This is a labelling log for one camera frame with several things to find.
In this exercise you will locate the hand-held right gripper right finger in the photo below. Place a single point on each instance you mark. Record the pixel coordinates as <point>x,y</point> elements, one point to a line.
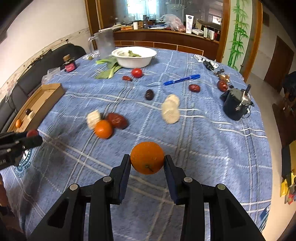
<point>171,179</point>

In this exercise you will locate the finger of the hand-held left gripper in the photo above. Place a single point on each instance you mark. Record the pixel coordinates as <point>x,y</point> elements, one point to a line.
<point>32,142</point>
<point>13,136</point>

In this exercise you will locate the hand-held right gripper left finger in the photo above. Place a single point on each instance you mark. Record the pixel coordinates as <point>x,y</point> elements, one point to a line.
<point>126,178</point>

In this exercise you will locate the red cherry tomato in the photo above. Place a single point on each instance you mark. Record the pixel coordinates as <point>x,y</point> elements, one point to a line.
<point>32,133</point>
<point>137,72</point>

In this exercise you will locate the small orange tangerine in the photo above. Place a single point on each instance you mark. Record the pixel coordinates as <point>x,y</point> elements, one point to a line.
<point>18,123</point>
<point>103,129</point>

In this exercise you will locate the beige dried slice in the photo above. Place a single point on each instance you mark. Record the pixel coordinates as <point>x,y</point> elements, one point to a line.
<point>173,98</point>
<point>170,114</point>
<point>31,115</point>

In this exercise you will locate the large orange tangerine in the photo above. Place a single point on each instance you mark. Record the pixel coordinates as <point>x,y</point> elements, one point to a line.
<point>147,157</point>

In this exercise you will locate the blue plaid tablecloth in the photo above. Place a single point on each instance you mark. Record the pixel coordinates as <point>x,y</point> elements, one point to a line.
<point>196,143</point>

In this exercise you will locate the large red date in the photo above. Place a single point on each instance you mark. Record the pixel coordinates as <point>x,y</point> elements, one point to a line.
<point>118,120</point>

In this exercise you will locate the beige dried chunk pink side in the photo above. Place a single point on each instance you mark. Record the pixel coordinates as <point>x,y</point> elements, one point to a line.
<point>93,118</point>

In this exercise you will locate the crumpled clear plastic bag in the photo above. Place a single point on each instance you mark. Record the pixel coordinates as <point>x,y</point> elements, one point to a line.
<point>49,74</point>

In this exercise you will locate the black sofa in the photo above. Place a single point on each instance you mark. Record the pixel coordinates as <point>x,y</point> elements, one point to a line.
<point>46,62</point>

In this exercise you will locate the small bottle pink label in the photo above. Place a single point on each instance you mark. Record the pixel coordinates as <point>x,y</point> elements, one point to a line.
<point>69,64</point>

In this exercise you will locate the black pouch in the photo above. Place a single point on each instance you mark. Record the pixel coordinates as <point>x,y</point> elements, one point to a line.
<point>233,105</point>

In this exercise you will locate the small red date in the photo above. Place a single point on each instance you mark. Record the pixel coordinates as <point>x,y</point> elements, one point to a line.
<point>127,78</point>

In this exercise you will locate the blue marker pen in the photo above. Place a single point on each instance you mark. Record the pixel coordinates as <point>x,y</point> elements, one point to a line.
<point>182,79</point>

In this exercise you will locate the green bok choy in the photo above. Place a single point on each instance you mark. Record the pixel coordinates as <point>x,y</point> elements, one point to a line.
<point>108,69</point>

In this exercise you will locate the small brown trinkets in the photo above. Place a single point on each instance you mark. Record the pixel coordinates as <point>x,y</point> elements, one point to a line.
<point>223,76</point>

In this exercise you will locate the yellow toy pile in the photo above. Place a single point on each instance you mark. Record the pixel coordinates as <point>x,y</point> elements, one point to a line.
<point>289,185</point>

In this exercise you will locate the white bowl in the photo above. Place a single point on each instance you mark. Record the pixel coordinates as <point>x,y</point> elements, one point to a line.
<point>143,59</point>

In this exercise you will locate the clear plastic measuring jug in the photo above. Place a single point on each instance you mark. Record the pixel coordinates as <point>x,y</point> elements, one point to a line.
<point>104,42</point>

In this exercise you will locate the green leaves in bowl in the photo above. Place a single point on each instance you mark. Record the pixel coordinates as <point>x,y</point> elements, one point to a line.
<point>133,54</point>

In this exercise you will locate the wooden chair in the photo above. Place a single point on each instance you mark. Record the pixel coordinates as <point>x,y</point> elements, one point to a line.
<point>285,120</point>

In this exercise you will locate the wooden counter cabinet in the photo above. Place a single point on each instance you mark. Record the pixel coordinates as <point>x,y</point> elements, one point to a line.
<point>161,39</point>

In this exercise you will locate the white cup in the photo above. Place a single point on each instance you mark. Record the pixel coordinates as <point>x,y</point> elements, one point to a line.
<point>135,25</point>

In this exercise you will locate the black backpack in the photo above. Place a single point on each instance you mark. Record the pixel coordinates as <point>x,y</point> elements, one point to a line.
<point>291,84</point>

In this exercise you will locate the plastic bag with red contents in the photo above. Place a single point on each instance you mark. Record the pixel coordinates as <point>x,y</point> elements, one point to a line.
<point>173,23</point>

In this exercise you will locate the white lotion tube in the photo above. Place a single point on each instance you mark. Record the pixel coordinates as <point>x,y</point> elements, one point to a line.
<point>189,23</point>

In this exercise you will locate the brown wooden door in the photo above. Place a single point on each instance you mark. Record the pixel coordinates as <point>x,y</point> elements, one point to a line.
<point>279,62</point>

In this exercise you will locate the green bamboo wall decal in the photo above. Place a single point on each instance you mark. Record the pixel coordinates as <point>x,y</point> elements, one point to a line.
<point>238,32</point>

